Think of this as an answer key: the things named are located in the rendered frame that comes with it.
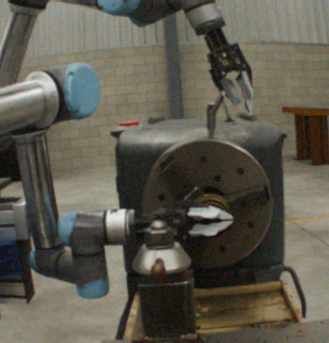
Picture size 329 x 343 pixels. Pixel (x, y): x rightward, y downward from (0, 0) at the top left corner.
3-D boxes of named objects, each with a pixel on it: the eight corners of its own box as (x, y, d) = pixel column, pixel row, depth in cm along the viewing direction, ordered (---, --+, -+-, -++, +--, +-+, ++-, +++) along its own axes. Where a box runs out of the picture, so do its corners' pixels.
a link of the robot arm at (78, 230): (67, 244, 122) (63, 207, 121) (114, 243, 121) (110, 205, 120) (59, 254, 114) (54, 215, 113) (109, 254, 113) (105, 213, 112)
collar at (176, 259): (135, 259, 80) (133, 239, 79) (190, 256, 79) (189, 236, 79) (130, 276, 72) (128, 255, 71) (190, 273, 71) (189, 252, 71)
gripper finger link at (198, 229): (234, 239, 112) (189, 242, 113) (232, 231, 118) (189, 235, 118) (233, 224, 112) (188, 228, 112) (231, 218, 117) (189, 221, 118)
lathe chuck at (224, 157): (142, 256, 144) (146, 134, 139) (262, 259, 143) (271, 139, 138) (139, 266, 135) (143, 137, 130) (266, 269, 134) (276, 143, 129)
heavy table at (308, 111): (283, 155, 1086) (281, 106, 1071) (302, 154, 1091) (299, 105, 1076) (313, 165, 928) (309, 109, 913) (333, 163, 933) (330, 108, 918)
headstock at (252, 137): (136, 226, 211) (128, 121, 205) (262, 218, 208) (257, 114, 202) (116, 275, 152) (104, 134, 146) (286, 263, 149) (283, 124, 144)
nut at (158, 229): (146, 242, 77) (144, 218, 77) (175, 240, 77) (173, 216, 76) (144, 250, 73) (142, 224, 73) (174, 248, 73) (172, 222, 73)
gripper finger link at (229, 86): (238, 119, 114) (220, 79, 112) (235, 117, 119) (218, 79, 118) (251, 113, 113) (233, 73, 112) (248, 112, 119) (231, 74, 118)
